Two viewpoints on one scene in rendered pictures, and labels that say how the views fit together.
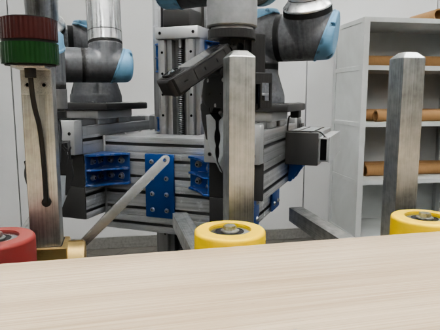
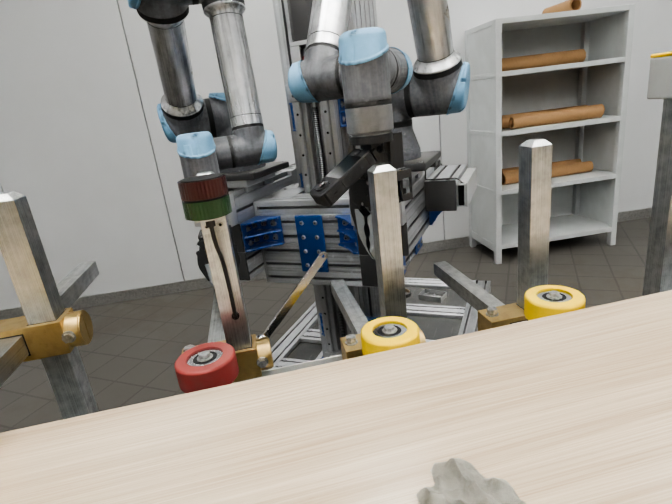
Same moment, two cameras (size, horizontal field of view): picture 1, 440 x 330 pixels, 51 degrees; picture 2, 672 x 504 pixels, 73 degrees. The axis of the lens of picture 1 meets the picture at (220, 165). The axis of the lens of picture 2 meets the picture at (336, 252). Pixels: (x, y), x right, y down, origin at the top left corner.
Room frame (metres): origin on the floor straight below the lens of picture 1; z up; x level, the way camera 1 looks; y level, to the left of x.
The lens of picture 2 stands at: (-0.06, 0.01, 1.21)
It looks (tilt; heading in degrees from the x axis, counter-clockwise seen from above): 18 degrees down; 4
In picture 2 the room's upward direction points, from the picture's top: 7 degrees counter-clockwise
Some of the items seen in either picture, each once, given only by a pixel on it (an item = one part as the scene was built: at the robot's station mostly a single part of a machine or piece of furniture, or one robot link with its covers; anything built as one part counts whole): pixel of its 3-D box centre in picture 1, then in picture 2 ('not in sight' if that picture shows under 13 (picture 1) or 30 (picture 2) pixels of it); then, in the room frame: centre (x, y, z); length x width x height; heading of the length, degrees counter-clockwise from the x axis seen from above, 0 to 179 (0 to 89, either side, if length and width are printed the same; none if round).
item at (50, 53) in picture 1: (30, 54); (207, 206); (0.51, 0.21, 1.10); 0.06 x 0.06 x 0.02
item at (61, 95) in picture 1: (45, 101); not in sight; (0.90, 0.34, 1.05); 0.08 x 0.08 x 0.05
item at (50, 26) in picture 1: (29, 30); (203, 187); (0.51, 0.21, 1.12); 0.06 x 0.06 x 0.02
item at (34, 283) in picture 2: not in sight; (61, 356); (0.50, 0.46, 0.91); 0.04 x 0.04 x 0.48; 13
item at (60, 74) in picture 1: (44, 59); (198, 159); (0.90, 0.34, 1.12); 0.09 x 0.08 x 0.11; 20
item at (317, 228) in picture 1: (344, 246); (485, 305); (0.74, -0.21, 0.80); 0.44 x 0.03 x 0.04; 13
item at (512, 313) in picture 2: not in sight; (519, 321); (0.67, -0.25, 0.81); 0.14 x 0.06 x 0.05; 103
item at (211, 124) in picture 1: (227, 141); (375, 230); (0.72, -0.01, 0.98); 0.06 x 0.03 x 0.09; 124
